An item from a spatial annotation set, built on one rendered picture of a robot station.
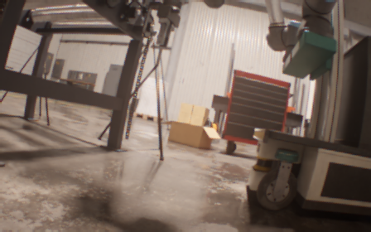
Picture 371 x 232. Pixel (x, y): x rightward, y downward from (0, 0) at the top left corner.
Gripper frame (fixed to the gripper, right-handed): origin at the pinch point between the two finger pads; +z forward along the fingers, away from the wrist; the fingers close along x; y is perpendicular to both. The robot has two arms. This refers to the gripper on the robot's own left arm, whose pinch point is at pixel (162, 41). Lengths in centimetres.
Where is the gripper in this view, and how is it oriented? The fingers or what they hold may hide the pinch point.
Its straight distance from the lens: 104.5
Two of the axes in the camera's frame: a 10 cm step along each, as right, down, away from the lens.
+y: 9.4, 1.9, -3.0
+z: -2.0, 9.8, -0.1
